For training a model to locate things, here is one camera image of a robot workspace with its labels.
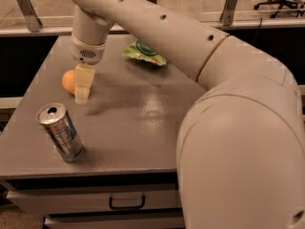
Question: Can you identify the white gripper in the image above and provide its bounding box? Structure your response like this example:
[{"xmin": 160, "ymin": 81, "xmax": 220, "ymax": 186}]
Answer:
[{"xmin": 71, "ymin": 34, "xmax": 106, "ymax": 105}]

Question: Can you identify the orange fruit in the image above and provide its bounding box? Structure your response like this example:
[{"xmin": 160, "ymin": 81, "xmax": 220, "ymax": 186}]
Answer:
[{"xmin": 62, "ymin": 70, "xmax": 75, "ymax": 94}]

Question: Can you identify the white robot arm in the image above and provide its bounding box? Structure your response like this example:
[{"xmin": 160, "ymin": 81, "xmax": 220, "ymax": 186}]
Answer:
[{"xmin": 72, "ymin": 0, "xmax": 305, "ymax": 229}]

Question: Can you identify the silver blue redbull can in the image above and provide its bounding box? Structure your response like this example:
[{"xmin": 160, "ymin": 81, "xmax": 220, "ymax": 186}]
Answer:
[{"xmin": 36, "ymin": 103, "xmax": 83, "ymax": 162}]

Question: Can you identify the green chip bag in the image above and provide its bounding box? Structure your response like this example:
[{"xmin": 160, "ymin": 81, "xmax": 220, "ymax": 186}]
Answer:
[{"xmin": 122, "ymin": 40, "xmax": 168, "ymax": 67}]

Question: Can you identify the grey drawer cabinet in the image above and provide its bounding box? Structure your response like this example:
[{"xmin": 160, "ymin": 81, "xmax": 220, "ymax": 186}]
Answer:
[{"xmin": 0, "ymin": 35, "xmax": 204, "ymax": 229}]

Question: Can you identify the black office chair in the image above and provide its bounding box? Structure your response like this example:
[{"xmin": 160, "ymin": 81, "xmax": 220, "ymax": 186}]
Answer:
[{"xmin": 254, "ymin": 0, "xmax": 305, "ymax": 18}]

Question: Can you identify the left metal railing bracket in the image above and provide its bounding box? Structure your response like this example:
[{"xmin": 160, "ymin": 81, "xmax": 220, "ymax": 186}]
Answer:
[{"xmin": 16, "ymin": 0, "xmax": 42, "ymax": 32}]

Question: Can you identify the black drawer handle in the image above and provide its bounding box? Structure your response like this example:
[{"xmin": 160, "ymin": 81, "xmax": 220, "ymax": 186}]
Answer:
[{"xmin": 109, "ymin": 195, "xmax": 146, "ymax": 211}]

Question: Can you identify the right metal railing bracket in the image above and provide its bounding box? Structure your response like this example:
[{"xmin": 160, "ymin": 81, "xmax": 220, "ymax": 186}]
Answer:
[{"xmin": 220, "ymin": 0, "xmax": 238, "ymax": 26}]

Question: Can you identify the black power cable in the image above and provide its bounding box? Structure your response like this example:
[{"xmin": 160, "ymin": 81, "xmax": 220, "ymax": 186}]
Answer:
[{"xmin": 251, "ymin": 17, "xmax": 264, "ymax": 46}]

